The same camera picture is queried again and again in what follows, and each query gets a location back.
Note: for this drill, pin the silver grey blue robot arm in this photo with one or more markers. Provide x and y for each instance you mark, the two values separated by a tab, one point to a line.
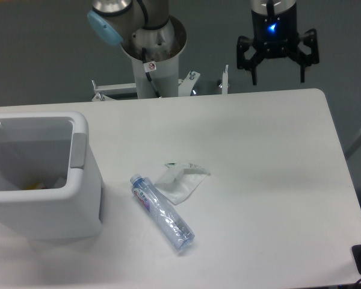
115	21

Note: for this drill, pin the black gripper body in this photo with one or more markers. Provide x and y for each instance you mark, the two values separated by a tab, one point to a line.
274	27

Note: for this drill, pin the trash inside can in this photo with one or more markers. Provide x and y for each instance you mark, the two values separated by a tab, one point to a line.
58	183

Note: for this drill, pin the crumpled white plastic wrapper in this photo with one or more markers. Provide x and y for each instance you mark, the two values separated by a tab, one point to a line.
180	180

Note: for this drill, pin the white trash can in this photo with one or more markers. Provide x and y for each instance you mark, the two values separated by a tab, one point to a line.
40	147

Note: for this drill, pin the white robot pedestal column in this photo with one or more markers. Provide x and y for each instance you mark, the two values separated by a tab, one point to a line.
155	56

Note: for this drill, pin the white metal mounting frame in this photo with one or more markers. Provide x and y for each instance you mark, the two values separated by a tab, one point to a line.
186	87

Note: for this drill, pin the clear plastic water bottle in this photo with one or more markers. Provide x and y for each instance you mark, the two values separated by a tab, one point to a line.
178	233

